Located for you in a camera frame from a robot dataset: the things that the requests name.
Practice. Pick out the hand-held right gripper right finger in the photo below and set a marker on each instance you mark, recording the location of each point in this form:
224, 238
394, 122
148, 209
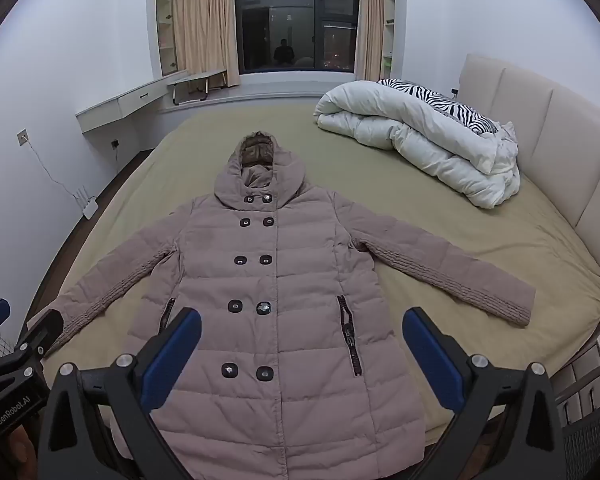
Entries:
432, 360

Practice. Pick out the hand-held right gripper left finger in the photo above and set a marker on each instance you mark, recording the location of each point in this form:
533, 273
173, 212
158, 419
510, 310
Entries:
172, 357

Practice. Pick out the mauve hooded padded coat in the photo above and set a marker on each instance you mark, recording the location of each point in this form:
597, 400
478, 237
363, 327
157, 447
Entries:
290, 310

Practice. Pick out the white router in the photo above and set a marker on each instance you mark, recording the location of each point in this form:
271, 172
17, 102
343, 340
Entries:
87, 205

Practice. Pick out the white bedside cabinet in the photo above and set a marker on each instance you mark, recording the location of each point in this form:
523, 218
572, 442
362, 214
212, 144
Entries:
582, 362

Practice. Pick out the black mesh basket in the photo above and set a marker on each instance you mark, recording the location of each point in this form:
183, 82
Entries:
587, 415

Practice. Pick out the white duvet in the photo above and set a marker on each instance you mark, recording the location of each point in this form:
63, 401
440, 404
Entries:
430, 145

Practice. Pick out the white floating desk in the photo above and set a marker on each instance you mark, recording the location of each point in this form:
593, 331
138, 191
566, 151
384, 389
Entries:
120, 105

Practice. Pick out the zebra print pillow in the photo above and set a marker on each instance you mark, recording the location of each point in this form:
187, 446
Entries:
455, 107

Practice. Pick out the beige padded headboard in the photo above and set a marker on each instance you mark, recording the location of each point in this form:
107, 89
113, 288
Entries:
555, 125

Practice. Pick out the small folding table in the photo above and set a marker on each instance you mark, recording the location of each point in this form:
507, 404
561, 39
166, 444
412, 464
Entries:
197, 79

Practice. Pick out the beige curtain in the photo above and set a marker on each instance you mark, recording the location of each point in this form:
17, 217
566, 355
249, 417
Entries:
202, 30
370, 25

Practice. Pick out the dark window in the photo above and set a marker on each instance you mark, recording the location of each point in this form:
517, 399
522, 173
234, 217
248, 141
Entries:
300, 20

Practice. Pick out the white wall socket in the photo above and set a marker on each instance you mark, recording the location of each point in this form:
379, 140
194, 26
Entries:
22, 137

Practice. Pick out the white wall shelf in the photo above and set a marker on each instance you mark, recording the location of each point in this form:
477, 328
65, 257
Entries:
165, 25
389, 35

